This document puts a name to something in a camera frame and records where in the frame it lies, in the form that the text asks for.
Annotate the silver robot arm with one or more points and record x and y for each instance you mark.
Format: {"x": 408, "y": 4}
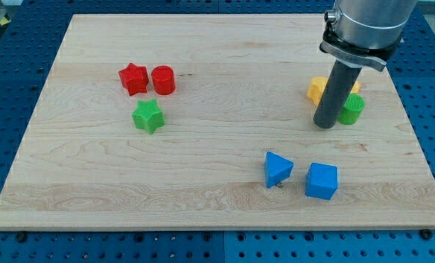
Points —
{"x": 365, "y": 32}

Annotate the blue triangle block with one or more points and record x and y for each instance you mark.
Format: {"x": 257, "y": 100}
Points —
{"x": 276, "y": 169}

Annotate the blue cube block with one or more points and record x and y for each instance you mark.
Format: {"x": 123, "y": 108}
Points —
{"x": 321, "y": 181}

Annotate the red star block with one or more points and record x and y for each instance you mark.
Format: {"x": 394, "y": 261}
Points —
{"x": 134, "y": 79}

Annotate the light wooden board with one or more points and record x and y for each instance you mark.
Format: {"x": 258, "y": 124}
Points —
{"x": 241, "y": 83}

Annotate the green cylinder block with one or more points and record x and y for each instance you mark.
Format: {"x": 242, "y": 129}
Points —
{"x": 352, "y": 109}

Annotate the red cylinder block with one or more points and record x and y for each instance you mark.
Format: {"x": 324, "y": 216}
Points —
{"x": 163, "y": 80}

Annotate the green star block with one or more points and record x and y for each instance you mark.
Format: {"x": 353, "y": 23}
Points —
{"x": 148, "y": 116}

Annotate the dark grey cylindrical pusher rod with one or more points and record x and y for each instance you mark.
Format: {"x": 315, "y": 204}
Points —
{"x": 340, "y": 83}

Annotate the yellow block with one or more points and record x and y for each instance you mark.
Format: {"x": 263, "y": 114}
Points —
{"x": 317, "y": 86}

